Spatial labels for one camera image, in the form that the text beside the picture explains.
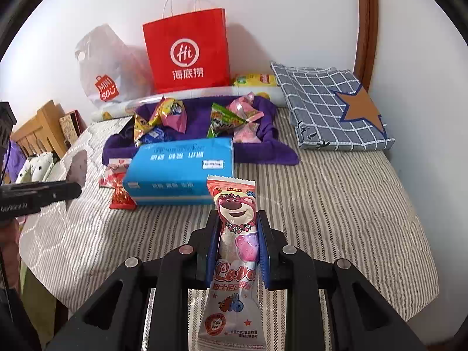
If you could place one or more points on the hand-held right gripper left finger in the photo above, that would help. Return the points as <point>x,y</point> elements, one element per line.
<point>211,263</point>

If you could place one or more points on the pink bear snack packet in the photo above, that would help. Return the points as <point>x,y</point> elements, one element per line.
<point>236,208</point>

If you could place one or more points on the green snack packet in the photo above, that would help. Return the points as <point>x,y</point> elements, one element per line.
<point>223,124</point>

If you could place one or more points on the grey checked star pillow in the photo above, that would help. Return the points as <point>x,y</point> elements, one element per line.
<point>314,106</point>

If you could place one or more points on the white plastic bag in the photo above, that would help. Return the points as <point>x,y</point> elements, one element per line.
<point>106,58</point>

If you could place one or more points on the pink cloth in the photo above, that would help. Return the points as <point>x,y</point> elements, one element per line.
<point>11,241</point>

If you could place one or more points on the yellow orange snack packet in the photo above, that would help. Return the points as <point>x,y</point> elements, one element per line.
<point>140,128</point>

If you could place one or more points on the red paper bag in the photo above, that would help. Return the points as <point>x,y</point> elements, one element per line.
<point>186,33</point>

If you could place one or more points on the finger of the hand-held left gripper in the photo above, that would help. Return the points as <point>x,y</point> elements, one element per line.
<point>7,119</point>
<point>44,192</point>

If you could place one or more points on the white dotted cloth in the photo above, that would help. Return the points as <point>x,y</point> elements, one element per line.
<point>36,166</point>

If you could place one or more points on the wooden headboard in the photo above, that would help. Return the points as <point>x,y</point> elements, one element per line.
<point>40,128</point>

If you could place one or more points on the red snack packet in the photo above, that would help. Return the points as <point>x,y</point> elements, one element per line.
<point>122,195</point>

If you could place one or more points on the brown wooden frame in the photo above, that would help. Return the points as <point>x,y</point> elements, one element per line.
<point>367,25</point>

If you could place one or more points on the long white printed roll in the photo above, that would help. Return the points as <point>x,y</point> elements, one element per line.
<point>113,109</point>

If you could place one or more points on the purple towel covered tray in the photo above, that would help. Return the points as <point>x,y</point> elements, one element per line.
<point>197,124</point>

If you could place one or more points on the blue snack packet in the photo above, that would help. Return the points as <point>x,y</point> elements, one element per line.
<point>157,135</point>

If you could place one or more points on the striped bed mattress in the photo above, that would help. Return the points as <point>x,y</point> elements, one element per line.
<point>329,208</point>

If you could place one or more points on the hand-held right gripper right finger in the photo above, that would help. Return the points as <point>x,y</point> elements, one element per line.
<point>264,263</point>

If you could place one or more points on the yellow and pink snack packet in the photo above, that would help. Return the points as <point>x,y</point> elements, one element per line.
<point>172,115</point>

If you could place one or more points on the blue tissue pack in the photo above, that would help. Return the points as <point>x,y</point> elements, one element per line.
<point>172,175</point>

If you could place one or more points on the brown patterned box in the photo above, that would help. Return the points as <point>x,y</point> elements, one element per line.
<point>71,126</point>

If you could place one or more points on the pink clear-window snack packet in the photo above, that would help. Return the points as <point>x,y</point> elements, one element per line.
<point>241,108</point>

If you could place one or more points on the yellow green package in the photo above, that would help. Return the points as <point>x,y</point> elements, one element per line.
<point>256,79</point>

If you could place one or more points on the purple cloth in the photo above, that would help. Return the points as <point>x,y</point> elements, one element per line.
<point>14,157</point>

